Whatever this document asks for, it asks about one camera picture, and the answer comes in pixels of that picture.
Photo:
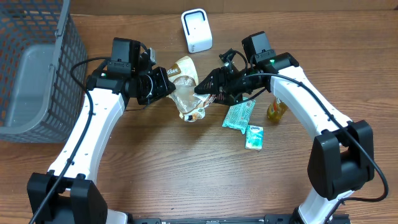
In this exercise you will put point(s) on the yellow Vim dish soap bottle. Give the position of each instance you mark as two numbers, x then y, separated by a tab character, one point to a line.
276	110

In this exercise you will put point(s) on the small teal white box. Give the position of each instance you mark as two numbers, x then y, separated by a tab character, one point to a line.
254	137

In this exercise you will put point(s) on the light teal snack packet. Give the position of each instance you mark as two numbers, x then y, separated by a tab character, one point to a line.
238	116

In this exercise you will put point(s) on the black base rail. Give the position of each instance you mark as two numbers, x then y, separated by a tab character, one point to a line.
217	221

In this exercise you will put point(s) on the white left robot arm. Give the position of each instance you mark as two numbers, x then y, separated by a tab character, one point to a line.
67	192

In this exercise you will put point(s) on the dark grey plastic basket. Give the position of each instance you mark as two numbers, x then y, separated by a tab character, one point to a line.
40	43

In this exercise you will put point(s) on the cream brown bread bag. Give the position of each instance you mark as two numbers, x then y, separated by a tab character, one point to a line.
183	75

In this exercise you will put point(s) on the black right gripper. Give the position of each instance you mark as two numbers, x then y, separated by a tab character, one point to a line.
219	78

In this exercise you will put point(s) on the white barcode scanner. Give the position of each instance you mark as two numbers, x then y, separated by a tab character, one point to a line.
197	30

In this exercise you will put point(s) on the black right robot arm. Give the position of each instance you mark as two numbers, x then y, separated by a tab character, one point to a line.
342	155

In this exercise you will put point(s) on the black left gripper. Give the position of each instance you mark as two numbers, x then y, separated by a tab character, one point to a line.
161	86

